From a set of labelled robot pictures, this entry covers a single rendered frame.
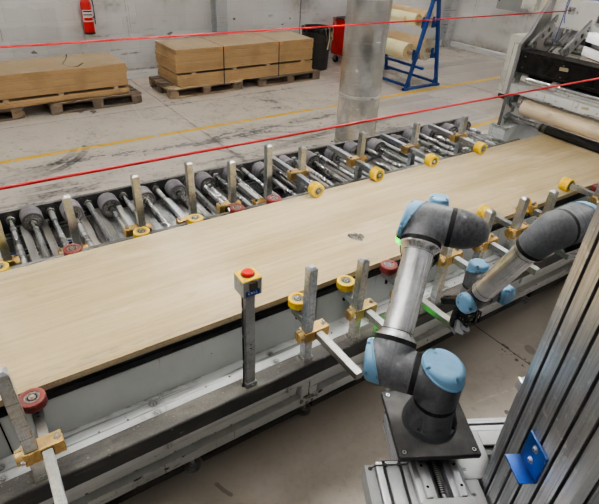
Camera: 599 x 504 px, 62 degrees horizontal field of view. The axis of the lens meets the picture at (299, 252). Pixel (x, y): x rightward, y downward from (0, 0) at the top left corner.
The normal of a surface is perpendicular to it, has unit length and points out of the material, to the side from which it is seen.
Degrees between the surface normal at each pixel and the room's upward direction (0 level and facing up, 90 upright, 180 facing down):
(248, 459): 0
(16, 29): 90
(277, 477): 0
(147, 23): 90
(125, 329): 0
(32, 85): 90
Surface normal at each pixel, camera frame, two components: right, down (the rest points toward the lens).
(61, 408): 0.54, 0.48
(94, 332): 0.04, -0.84
